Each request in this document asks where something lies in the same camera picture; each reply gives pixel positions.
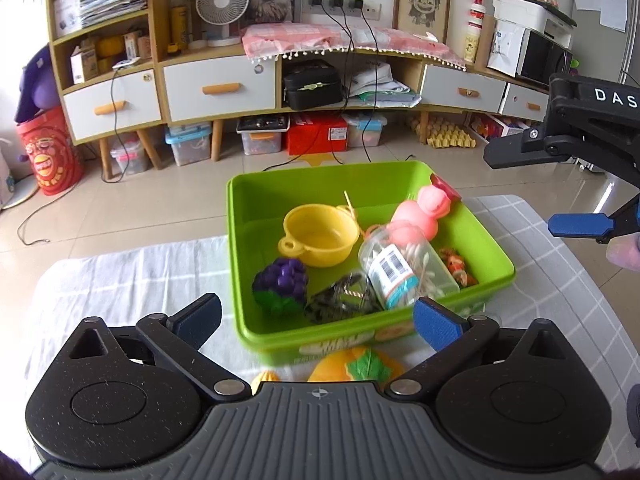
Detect black power cable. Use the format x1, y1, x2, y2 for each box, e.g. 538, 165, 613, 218
262, 2, 351, 171
352, 5, 382, 162

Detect purple plush toy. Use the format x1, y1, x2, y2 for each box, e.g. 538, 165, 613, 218
14, 42, 63, 126

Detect yellow egg tray stack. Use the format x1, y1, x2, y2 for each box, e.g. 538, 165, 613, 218
407, 115, 476, 151

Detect clear storage box white lid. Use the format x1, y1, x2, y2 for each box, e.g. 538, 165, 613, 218
345, 112, 388, 148

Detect green plastic box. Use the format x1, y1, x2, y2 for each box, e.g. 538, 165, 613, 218
226, 160, 517, 368

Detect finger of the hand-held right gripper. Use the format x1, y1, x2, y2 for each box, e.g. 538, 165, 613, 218
484, 127, 576, 170
547, 199, 640, 243

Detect white cardboard box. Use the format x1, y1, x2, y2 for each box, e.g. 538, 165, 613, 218
52, 0, 83, 38

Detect white printer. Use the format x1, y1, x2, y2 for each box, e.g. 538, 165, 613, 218
492, 0, 577, 36

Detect white desk fan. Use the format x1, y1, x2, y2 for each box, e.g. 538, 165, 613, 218
196, 0, 249, 47

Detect person's right hand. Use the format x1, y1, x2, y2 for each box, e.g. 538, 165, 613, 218
606, 234, 640, 273

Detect pink pig toy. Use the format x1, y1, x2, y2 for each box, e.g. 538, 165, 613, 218
387, 172, 463, 248

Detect clear storage box dark lid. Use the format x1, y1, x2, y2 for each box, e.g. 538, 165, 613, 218
237, 116, 291, 156

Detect toy pumpkin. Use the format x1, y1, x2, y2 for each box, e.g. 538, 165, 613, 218
306, 347, 406, 386

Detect clear storage box pink contents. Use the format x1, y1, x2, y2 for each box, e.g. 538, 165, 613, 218
110, 135, 151, 176

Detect red cardboard box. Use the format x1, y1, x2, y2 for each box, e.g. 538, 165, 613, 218
286, 115, 349, 156

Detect grey checked tablecloth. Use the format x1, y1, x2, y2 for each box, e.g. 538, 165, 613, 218
22, 194, 640, 480

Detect wooden cabinet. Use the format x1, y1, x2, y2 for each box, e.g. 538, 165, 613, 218
45, 0, 556, 183

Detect red printed barrel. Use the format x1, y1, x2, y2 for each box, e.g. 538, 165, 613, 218
15, 107, 85, 197

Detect folded white clothes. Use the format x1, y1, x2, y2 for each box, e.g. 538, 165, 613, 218
347, 60, 421, 108

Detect small brown carton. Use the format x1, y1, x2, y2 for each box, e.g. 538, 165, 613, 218
124, 30, 153, 61

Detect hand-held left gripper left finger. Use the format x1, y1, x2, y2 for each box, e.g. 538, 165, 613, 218
64, 292, 252, 405

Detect yellow can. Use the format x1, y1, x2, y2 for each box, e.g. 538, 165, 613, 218
171, 6, 190, 51

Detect toy corn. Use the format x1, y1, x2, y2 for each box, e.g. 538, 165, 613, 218
250, 370, 281, 393

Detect black bag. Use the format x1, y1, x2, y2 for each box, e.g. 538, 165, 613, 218
282, 59, 345, 111

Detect framed girl drawing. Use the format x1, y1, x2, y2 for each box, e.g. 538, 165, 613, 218
393, 0, 452, 43

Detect yellow toy pot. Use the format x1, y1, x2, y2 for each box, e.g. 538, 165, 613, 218
278, 203, 362, 267

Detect tall printed paper cup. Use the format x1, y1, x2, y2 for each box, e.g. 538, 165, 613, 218
465, 2, 488, 63

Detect wall power sockets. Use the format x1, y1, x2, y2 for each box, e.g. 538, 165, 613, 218
307, 0, 381, 16

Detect purple toy grapes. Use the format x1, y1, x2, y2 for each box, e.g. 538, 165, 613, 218
251, 257, 308, 317

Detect brown floor cable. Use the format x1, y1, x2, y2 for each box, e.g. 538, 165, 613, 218
17, 195, 71, 246

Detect small orange toy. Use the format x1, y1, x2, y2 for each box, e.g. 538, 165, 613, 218
440, 247, 478, 288

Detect stack of papers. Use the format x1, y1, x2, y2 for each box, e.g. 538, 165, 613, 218
80, 0, 150, 28

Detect white drawer orange handle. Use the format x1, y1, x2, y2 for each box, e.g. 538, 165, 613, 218
500, 84, 550, 122
420, 65, 506, 113
62, 69, 163, 143
163, 55, 277, 123

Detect clear storage box blue lid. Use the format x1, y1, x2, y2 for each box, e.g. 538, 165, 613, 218
165, 124, 213, 167

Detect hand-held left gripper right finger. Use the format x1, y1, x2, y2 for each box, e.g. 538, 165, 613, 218
383, 296, 574, 403

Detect black claw clip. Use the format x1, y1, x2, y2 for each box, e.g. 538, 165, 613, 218
305, 272, 386, 326

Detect white toy crate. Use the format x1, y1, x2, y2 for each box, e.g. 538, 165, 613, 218
467, 112, 531, 141

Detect pink fringed cloth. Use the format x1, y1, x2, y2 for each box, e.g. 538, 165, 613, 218
242, 22, 467, 72

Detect black microwave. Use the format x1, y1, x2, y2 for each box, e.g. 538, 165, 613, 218
517, 27, 573, 86

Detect clear cotton swab jar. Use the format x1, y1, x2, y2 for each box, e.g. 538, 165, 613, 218
357, 225, 461, 311

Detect white open carton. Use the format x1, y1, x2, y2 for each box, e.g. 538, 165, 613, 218
70, 45, 98, 83

